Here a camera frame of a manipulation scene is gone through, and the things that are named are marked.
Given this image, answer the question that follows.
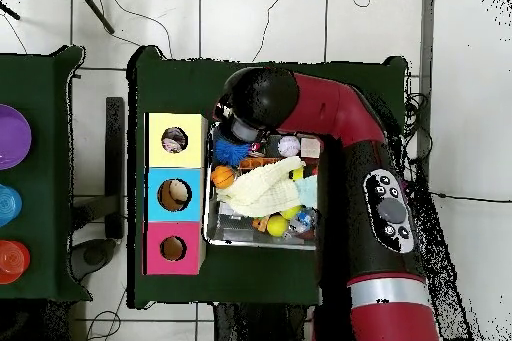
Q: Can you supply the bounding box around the polka-dot paper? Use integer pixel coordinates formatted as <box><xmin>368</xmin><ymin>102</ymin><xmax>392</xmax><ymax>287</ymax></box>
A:
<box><xmin>161</xmin><ymin>127</ymin><xmax>188</xmax><ymax>153</ymax></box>

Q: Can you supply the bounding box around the wooden three-hole sorting box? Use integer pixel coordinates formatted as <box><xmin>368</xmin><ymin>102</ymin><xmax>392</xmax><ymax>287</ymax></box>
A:
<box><xmin>142</xmin><ymin>112</ymin><xmax>210</xmax><ymax>276</ymax></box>

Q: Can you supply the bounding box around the silver mesh bin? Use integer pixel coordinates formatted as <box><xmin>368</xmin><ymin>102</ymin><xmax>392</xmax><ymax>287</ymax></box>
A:
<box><xmin>203</xmin><ymin>121</ymin><xmax>321</xmax><ymax>252</ymax></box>

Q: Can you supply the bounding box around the cream cloth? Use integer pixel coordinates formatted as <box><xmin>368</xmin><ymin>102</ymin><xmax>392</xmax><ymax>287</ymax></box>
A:
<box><xmin>216</xmin><ymin>155</ymin><xmax>307</xmax><ymax>219</ymax></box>

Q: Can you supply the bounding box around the blue fuzzy ball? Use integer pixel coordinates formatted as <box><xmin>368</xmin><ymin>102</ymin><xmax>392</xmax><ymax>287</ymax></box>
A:
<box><xmin>214</xmin><ymin>136</ymin><xmax>251</xmax><ymax>167</ymax></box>

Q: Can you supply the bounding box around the orange toy basketball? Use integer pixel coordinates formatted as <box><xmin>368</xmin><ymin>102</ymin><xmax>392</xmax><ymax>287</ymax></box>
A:
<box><xmin>210</xmin><ymin>165</ymin><xmax>236</xmax><ymax>190</ymax></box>

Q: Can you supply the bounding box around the white toy baseball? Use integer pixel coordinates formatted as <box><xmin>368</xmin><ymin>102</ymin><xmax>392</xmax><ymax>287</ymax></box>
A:
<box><xmin>277</xmin><ymin>135</ymin><xmax>301</xmax><ymax>158</ymax></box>

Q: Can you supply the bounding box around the mint green cloth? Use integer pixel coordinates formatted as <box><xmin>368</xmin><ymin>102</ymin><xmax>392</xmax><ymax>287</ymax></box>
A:
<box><xmin>294</xmin><ymin>174</ymin><xmax>319</xmax><ymax>209</ymax></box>

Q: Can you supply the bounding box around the plain wooden block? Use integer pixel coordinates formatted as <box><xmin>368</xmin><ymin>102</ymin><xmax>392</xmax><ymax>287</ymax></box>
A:
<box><xmin>300</xmin><ymin>137</ymin><xmax>321</xmax><ymax>159</ymax></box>

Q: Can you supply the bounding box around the yellow ball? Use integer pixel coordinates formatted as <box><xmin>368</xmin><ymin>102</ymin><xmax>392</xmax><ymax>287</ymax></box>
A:
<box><xmin>266</xmin><ymin>214</ymin><xmax>290</xmax><ymax>238</ymax></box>

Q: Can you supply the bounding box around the dark green tablecloth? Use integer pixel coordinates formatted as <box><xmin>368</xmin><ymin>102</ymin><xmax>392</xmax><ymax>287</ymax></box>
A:
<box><xmin>127</xmin><ymin>46</ymin><xmax>409</xmax><ymax>310</ymax></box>

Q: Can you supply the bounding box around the dark green side-table cloth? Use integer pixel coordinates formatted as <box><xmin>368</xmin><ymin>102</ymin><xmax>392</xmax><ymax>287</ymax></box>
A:
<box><xmin>0</xmin><ymin>46</ymin><xmax>93</xmax><ymax>302</ymax></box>

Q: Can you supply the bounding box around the dark tripod leg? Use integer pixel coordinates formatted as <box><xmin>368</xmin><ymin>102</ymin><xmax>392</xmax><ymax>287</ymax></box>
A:
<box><xmin>0</xmin><ymin>0</ymin><xmax>21</xmax><ymax>21</ymax></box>
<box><xmin>73</xmin><ymin>0</ymin><xmax>116</xmax><ymax>35</ymax></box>

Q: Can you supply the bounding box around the purple plastic bowl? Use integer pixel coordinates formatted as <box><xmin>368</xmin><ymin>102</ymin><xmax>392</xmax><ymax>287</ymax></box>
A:
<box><xmin>0</xmin><ymin>103</ymin><xmax>32</xmax><ymax>171</ymax></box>

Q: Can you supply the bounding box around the blue plastic bowl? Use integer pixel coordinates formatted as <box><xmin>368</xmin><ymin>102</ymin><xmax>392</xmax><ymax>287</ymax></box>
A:
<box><xmin>0</xmin><ymin>183</ymin><xmax>23</xmax><ymax>227</ymax></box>

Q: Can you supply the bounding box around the orange plastic bowl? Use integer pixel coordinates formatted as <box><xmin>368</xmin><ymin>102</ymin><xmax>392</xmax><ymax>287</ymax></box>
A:
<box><xmin>0</xmin><ymin>239</ymin><xmax>32</xmax><ymax>285</ymax></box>

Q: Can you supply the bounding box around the thin black floor cable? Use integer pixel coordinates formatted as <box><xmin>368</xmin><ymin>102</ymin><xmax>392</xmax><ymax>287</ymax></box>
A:
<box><xmin>251</xmin><ymin>0</ymin><xmax>290</xmax><ymax>63</ymax></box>

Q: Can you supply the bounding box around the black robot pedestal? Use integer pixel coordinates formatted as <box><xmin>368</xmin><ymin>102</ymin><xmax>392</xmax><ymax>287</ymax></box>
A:
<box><xmin>213</xmin><ymin>302</ymin><xmax>317</xmax><ymax>341</ymax></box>

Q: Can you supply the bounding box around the tangled black cable bundle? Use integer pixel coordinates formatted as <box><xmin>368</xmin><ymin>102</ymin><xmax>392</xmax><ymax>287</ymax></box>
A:
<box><xmin>401</xmin><ymin>90</ymin><xmax>435</xmax><ymax>182</ymax></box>

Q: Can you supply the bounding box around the grey floor cable cover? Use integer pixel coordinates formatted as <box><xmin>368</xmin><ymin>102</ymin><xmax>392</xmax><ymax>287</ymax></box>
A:
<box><xmin>415</xmin><ymin>0</ymin><xmax>436</xmax><ymax>182</ymax></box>

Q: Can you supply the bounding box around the long black floor cable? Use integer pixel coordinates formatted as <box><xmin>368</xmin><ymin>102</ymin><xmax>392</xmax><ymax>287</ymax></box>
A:
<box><xmin>429</xmin><ymin>190</ymin><xmax>512</xmax><ymax>204</ymax></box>

